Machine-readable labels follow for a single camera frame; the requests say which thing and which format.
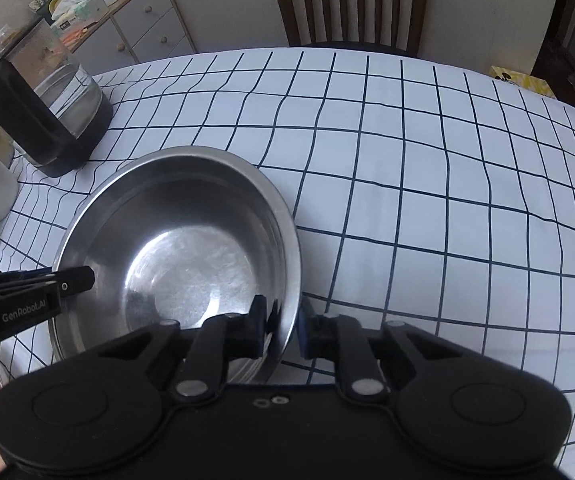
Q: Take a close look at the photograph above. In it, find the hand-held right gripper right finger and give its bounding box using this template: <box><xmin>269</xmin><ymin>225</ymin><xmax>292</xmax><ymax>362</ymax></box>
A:
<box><xmin>298</xmin><ymin>297</ymin><xmax>474</xmax><ymax>404</ymax></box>

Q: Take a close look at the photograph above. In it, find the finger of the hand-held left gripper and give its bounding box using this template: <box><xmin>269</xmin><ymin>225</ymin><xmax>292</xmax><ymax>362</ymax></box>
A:
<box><xmin>50</xmin><ymin>265</ymin><xmax>96</xmax><ymax>298</ymax></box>
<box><xmin>0</xmin><ymin>268</ymin><xmax>54</xmax><ymax>287</ymax></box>

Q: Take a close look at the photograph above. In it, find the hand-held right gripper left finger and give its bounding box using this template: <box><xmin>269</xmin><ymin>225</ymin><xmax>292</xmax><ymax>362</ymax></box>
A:
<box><xmin>87</xmin><ymin>295</ymin><xmax>269</xmax><ymax>404</ymax></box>

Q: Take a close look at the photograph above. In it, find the large stainless steel bowl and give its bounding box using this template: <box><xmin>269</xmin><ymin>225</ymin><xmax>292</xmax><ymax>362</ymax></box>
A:
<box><xmin>47</xmin><ymin>145</ymin><xmax>303</xmax><ymax>385</ymax></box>

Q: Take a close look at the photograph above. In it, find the checked white tablecloth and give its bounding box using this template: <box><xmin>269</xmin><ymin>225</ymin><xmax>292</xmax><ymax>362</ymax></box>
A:
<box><xmin>0</xmin><ymin>47</ymin><xmax>575</xmax><ymax>463</ymax></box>

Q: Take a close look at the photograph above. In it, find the glass electric kettle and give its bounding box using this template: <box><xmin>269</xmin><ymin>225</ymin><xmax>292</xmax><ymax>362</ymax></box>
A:
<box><xmin>0</xmin><ymin>16</ymin><xmax>114</xmax><ymax>179</ymax></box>

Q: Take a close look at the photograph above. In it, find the tissue box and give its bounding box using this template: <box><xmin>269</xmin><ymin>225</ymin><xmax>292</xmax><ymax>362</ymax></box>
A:
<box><xmin>49</xmin><ymin>0</ymin><xmax>109</xmax><ymax>29</ymax></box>

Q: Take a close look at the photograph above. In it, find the wooden slat-back chair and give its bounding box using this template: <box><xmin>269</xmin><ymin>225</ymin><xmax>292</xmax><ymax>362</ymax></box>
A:
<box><xmin>266</xmin><ymin>0</ymin><xmax>433</xmax><ymax>59</ymax></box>

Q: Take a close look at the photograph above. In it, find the yellow box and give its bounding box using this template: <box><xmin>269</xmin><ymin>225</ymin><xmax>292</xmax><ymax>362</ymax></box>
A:
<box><xmin>489</xmin><ymin>64</ymin><xmax>557</xmax><ymax>97</ymax></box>

